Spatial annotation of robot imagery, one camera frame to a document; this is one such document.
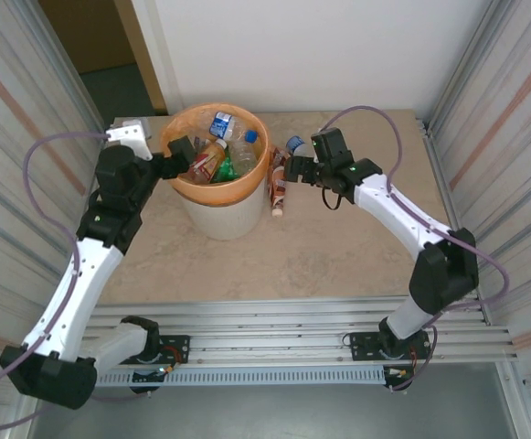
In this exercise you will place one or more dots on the soda water bottle blue cap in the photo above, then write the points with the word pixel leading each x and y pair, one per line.
pixel 198 142

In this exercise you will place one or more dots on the brown coffee drink bottle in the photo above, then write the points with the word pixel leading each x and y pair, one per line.
pixel 279 157
pixel 278 187

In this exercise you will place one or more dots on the orange plastic bin liner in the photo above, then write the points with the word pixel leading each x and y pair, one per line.
pixel 183 120

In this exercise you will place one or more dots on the aluminium frame upright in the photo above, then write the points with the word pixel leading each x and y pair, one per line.
pixel 464 68
pixel 75 82

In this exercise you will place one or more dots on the white waste bin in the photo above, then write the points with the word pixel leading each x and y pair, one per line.
pixel 228 219

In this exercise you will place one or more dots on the blue label water bottle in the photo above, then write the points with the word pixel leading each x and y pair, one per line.
pixel 221 125
pixel 294 142

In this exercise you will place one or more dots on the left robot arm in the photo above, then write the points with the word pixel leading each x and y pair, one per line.
pixel 77 292

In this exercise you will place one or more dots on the aluminium rail frame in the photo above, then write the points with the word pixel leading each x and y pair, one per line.
pixel 265 329

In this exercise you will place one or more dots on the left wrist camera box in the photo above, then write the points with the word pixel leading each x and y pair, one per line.
pixel 128 137

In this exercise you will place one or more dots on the clear bottle white cap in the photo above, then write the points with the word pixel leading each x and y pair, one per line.
pixel 244 155

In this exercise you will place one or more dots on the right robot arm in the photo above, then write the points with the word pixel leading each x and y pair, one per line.
pixel 397 210

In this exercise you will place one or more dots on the crushed green plastic bottle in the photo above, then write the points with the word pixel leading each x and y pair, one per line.
pixel 224 173

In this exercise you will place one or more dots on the brown wooden door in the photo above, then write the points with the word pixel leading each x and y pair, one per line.
pixel 144 59

